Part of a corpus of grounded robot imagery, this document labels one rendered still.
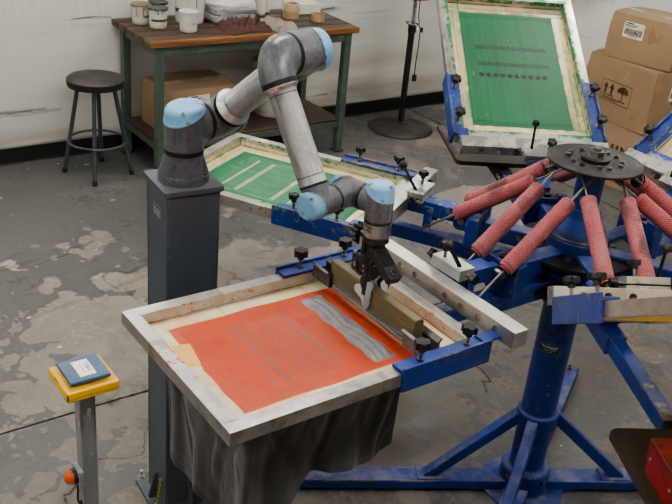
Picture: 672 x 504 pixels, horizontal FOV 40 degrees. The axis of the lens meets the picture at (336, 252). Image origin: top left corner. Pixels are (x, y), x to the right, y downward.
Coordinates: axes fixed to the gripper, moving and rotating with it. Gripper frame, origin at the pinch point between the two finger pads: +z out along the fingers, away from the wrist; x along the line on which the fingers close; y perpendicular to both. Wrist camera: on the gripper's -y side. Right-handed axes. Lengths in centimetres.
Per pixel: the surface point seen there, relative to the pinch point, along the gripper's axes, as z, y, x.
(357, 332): 5.0, -3.6, 7.8
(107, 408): 99, 118, 32
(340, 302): 5.1, 12.4, 2.1
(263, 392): 5.4, -14.7, 44.2
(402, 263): -1.9, 13.2, -20.6
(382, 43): 39, 381, -304
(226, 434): 3, -27, 61
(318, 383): 5.5, -17.9, 30.3
